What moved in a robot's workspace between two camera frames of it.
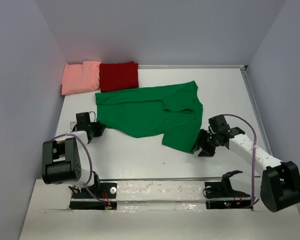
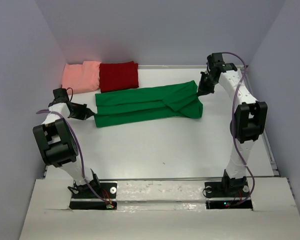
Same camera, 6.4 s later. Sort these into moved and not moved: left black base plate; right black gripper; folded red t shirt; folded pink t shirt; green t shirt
Moved: right black gripper; green t shirt
Not moved: folded pink t shirt; left black base plate; folded red t shirt
